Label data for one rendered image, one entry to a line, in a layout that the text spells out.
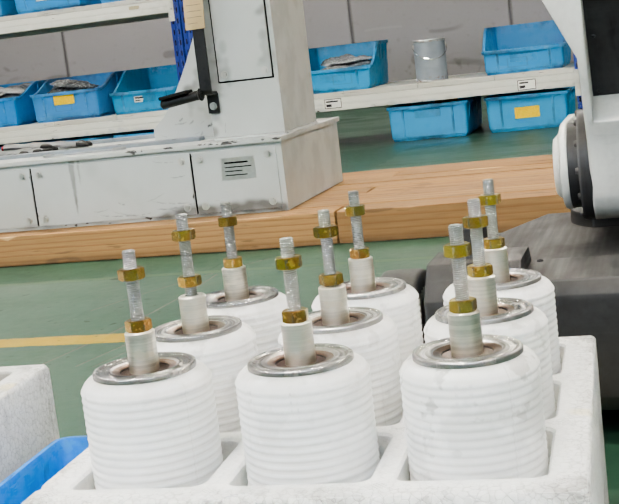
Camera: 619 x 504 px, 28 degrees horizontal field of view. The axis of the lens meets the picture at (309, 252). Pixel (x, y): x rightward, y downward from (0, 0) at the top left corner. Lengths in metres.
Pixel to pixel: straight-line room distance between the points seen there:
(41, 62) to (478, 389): 9.72
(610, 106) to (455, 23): 7.82
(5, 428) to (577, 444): 0.57
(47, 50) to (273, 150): 7.46
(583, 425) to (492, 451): 0.11
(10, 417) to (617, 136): 0.78
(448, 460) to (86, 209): 2.49
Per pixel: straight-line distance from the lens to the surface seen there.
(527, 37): 6.05
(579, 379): 1.03
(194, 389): 0.88
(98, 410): 0.89
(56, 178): 3.28
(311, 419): 0.84
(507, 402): 0.82
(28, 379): 1.26
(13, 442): 1.23
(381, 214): 2.91
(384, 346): 0.96
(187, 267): 1.00
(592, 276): 1.37
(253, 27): 3.10
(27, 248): 3.26
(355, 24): 9.50
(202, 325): 1.01
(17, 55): 10.55
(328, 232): 0.96
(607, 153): 1.55
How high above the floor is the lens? 0.47
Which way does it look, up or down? 9 degrees down
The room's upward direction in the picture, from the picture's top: 7 degrees counter-clockwise
